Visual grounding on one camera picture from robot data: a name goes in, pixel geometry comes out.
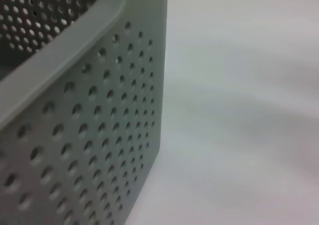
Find grey-green perforated storage bin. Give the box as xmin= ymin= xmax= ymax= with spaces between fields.
xmin=0 ymin=0 xmax=168 ymax=225

